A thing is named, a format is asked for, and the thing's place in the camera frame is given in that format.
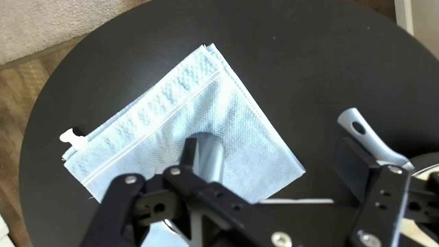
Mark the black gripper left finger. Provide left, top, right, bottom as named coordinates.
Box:
left=81, top=136, right=293, bottom=247

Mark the round black table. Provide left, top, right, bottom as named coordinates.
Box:
left=18, top=0, right=439, bottom=247

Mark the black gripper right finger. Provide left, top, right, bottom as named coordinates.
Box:
left=332, top=134, right=439, bottom=247

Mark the light blue folded towel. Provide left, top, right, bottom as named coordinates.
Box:
left=59, top=42, right=307, bottom=247

